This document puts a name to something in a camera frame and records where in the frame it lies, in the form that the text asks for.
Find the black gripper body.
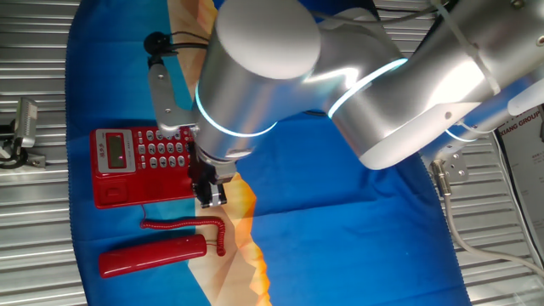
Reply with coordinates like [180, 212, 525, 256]
[188, 142, 237, 188]

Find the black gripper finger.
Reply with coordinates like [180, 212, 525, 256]
[211, 182, 229, 208]
[193, 181, 213, 209]

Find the red phone cord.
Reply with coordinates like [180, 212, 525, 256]
[139, 204, 227, 258]

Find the red telephone handset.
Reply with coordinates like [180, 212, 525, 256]
[98, 233, 208, 280]

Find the red telephone base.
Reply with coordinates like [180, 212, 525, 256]
[88, 126, 205, 210]

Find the blue landscape print cloth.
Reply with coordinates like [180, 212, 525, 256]
[64, 0, 473, 306]

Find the white printed sign board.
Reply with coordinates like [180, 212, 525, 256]
[495, 105, 544, 239]

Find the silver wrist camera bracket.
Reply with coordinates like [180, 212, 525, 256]
[147, 56, 200, 138]

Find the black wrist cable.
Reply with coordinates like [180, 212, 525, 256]
[168, 30, 210, 51]

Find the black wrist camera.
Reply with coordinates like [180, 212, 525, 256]
[143, 31, 173, 59]

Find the black camera clamp mount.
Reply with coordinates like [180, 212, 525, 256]
[0, 121, 47, 170]

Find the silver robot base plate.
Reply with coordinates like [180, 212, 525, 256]
[428, 148, 470, 184]

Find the thick grey robot cable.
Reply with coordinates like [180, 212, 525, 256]
[429, 160, 544, 280]

